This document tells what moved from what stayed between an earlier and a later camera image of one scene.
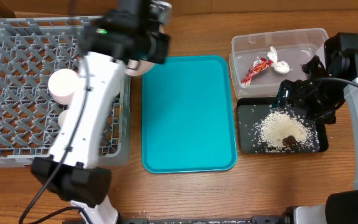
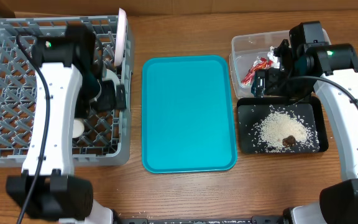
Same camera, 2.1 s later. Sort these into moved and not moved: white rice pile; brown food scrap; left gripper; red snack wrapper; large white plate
Moved: large white plate; left gripper
Not moved: white rice pile; brown food scrap; red snack wrapper
